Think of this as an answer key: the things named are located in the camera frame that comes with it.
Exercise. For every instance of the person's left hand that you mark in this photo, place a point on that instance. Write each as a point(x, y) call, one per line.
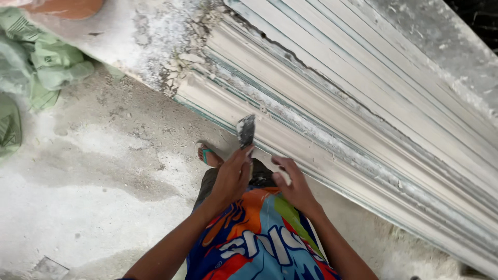
point(229, 181)

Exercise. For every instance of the person's right hand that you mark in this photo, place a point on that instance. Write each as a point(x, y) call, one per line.
point(297, 190)

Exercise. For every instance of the plaster-smeared metal putty knife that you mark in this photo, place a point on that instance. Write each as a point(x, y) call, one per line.
point(246, 131)

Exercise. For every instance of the person's foot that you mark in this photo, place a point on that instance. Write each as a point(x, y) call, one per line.
point(212, 157)

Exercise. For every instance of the person's dark shorts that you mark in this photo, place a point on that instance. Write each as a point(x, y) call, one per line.
point(264, 177)

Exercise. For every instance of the person's colourful printed shirt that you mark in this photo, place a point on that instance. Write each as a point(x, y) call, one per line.
point(260, 241)

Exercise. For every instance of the stack of white plaster cornices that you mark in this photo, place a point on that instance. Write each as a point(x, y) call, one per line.
point(350, 116)

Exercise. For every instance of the heap of plaster rubble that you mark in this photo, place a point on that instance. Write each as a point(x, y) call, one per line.
point(190, 58)

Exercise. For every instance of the grey flat tile shard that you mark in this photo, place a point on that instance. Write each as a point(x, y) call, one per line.
point(49, 269)

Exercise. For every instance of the grey dusty flat board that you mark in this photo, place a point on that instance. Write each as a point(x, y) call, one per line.
point(439, 42)

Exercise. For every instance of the heap of green woven sacks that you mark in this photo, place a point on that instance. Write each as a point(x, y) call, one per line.
point(42, 58)

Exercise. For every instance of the folded green woven sack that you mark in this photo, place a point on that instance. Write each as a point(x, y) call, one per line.
point(8, 128)

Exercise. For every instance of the orange plastic basin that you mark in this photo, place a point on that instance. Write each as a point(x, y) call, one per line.
point(66, 7)

